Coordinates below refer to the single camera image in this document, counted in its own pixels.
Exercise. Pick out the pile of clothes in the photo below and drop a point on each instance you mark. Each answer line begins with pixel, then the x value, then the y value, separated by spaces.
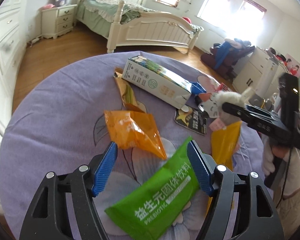
pixel 240 43

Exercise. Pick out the white fuzzy plush toy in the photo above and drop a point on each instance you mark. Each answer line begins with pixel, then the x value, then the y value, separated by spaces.
pixel 231 98

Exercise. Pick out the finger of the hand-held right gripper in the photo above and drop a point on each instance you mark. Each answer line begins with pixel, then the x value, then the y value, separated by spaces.
pixel 233 110

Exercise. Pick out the green drink powder packet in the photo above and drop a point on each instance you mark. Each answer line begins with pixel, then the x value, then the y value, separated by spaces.
pixel 152 200

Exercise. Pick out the white wooden bed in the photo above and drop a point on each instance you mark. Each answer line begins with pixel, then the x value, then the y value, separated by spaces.
pixel 152 30

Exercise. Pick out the yellow packet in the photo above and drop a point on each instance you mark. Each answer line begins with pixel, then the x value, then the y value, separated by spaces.
pixel 225 142

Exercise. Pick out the white power strip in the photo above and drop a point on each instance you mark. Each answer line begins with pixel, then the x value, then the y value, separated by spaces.
pixel 33 42

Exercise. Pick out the black star sachet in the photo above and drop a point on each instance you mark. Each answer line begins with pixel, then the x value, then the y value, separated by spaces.
pixel 190 123

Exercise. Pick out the white pink patterned packet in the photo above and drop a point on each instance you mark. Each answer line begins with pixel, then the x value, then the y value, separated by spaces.
pixel 210 103

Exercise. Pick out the white nightstand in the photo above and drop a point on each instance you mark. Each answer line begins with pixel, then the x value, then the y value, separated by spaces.
pixel 65 20

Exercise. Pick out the pink cushion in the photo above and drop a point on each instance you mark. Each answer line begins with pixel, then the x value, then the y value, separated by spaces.
pixel 188 20

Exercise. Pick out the pink wall poster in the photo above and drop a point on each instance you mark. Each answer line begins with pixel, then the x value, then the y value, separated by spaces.
pixel 293 66

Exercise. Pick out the blue garment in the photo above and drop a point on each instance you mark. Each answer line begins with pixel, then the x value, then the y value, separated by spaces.
pixel 222 53

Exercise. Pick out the person's right hand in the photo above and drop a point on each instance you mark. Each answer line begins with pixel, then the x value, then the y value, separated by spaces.
pixel 293 170

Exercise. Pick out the white carton box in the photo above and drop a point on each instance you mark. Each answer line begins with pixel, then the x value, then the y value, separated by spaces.
pixel 150 80

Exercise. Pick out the bright window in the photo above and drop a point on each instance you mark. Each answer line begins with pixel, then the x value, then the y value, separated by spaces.
pixel 251 12
pixel 215 2

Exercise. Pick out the orange snack packet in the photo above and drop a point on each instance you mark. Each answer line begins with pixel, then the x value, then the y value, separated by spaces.
pixel 132 130

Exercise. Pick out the white cabinet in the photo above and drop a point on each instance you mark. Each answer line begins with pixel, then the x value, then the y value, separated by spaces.
pixel 247 72

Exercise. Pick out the blue wet wipes pack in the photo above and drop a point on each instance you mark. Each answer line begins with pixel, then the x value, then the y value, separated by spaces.
pixel 197 87

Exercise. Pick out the white standing air conditioner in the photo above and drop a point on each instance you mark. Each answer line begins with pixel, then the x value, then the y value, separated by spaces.
pixel 271 75

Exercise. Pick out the white wardrobe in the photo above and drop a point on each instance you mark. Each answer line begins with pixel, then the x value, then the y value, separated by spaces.
pixel 5 30

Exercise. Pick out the gold orange snack wrapper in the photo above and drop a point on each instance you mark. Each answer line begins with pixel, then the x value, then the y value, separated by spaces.
pixel 126 92

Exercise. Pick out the green ruffled bedspread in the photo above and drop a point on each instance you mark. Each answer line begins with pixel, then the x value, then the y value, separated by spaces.
pixel 95 12

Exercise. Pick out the pink soft item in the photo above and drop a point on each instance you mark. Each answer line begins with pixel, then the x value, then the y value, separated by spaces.
pixel 48 6

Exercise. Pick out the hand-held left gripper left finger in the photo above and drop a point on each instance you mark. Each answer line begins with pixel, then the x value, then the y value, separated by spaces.
pixel 105 170

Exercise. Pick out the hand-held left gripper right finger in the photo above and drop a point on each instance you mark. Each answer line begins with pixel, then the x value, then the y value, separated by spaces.
pixel 198 170

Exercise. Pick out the dark red massage chair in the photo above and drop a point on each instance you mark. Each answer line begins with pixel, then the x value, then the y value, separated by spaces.
pixel 210 60

